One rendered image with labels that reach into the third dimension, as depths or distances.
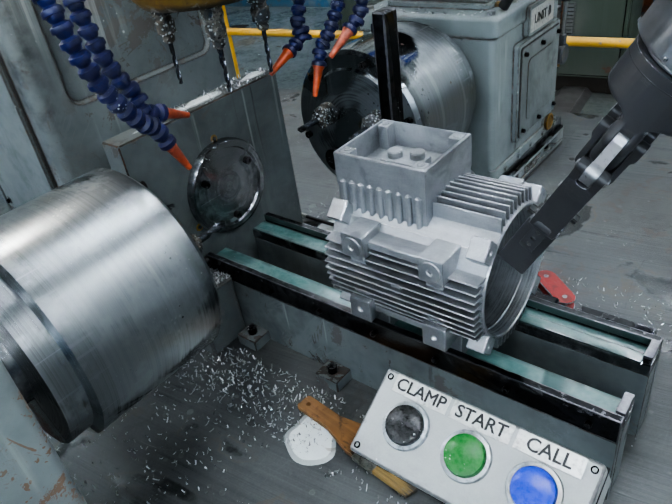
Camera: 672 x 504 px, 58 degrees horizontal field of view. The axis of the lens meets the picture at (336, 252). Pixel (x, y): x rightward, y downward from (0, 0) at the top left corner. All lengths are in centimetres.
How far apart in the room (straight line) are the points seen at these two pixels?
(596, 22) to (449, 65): 287
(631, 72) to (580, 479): 27
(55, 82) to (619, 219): 95
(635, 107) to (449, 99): 58
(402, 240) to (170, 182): 37
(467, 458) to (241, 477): 42
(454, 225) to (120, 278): 34
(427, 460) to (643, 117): 28
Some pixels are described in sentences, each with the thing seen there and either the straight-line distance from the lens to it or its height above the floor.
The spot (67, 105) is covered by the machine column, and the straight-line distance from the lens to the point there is 94.
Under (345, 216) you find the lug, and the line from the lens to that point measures 70.
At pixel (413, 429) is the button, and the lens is 47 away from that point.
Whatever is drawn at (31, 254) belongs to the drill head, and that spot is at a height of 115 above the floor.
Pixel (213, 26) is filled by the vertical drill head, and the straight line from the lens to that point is 77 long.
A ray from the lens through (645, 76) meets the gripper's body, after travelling 46.
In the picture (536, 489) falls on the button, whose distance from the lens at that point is 44.
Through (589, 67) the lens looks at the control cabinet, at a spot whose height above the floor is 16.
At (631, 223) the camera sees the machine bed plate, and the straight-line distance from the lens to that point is 122.
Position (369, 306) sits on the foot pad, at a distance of 72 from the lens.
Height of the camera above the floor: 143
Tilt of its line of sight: 34 degrees down
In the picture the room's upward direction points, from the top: 9 degrees counter-clockwise
